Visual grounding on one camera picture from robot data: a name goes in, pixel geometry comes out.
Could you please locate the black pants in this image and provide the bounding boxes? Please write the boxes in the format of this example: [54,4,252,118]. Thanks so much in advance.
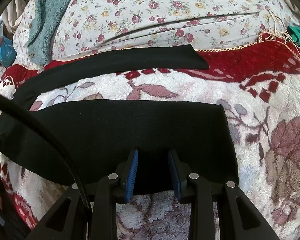
[0,44,240,196]

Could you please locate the teal fleece blanket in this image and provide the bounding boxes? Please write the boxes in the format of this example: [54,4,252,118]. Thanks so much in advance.
[27,0,80,65]

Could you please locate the red white floral fleece blanket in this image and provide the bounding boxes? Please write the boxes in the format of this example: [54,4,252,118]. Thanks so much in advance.
[0,31,300,240]

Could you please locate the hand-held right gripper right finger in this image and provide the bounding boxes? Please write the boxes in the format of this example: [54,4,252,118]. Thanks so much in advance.
[167,149,281,240]

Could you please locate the black cable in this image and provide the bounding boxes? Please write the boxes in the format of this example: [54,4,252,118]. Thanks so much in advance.
[0,91,93,210]

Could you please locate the beige cloth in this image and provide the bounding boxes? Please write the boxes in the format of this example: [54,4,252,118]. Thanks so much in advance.
[4,0,32,34]

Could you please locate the tangled beige yarn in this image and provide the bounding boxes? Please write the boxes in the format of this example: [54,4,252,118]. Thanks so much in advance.
[261,8,300,73]

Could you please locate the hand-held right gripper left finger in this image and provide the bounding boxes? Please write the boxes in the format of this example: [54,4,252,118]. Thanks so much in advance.
[25,148,139,240]

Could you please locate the blue plastic bag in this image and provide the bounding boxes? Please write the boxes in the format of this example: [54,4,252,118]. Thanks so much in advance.
[0,39,18,61]

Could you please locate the white rose print quilt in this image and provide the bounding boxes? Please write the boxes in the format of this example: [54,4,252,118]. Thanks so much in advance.
[12,0,293,63]

